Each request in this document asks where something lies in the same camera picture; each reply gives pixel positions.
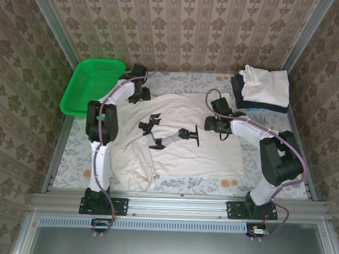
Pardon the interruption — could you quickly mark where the white robot-arm print t-shirt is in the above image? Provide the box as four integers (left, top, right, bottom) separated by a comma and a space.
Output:
109, 89, 248, 195

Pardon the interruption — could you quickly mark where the green plastic mesh basket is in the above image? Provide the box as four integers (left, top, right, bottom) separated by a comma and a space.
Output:
60, 56, 127, 121

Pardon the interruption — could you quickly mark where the stack of folded clothes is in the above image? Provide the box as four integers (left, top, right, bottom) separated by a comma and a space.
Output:
229, 73, 291, 114

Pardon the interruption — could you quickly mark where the floral table cloth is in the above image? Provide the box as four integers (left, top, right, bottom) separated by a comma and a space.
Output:
52, 67, 317, 200

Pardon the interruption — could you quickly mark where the folded plain white t-shirt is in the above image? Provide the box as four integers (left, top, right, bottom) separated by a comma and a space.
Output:
238, 64, 291, 108

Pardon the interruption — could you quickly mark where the grey metal shelf panel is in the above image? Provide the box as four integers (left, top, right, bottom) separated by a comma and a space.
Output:
27, 224, 330, 254

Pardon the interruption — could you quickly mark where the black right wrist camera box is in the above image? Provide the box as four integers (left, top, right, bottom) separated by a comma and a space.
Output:
210, 97, 232, 115

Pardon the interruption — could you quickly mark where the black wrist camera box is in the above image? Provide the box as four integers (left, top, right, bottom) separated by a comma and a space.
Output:
210, 97, 232, 115
131, 63, 149, 82

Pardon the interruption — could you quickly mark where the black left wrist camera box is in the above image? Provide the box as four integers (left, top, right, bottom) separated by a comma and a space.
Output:
131, 63, 149, 82

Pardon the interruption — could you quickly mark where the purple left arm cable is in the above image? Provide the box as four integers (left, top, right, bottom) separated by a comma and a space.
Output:
87, 56, 158, 239

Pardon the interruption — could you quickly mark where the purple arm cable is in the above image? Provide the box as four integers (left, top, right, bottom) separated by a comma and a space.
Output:
87, 56, 158, 239
200, 88, 311, 243

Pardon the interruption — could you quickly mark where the aluminium table side rail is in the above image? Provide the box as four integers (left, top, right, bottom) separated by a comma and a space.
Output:
283, 104, 323, 201
41, 69, 90, 194

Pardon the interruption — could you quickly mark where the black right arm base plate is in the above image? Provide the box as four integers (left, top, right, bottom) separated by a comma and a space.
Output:
227, 201, 279, 222

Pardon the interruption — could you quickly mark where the aluminium mounting rail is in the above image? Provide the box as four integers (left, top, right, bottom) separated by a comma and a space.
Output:
28, 191, 333, 222

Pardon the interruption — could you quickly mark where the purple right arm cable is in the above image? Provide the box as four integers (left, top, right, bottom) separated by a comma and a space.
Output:
200, 88, 311, 243

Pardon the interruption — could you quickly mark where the aluminium frame post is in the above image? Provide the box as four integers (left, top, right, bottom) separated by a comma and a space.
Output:
281, 0, 335, 75
25, 0, 88, 77

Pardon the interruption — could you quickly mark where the grey slotted cable duct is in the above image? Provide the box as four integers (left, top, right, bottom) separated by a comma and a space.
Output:
39, 214, 249, 232

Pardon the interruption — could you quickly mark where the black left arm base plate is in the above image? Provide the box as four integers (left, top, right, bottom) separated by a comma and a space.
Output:
78, 195, 129, 216

